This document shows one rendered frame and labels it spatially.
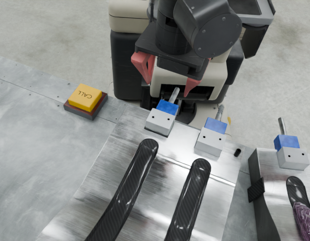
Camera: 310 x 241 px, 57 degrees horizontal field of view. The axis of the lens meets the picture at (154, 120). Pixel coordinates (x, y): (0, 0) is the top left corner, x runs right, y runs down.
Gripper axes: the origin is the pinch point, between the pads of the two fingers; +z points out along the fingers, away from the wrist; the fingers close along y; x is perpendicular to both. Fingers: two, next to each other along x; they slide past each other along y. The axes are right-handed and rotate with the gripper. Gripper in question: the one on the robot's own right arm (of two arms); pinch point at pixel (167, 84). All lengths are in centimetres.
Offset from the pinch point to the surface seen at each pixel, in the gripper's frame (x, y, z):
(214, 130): 2.2, 10.5, 10.6
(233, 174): -4.9, 16.4, 12.2
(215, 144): -1.8, 11.5, 9.4
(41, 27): 107, -129, 98
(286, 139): 9.2, 25.9, 14.2
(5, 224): -27.8, -20.3, 21.0
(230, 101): 98, 19, 100
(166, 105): 4.1, -0.5, 10.5
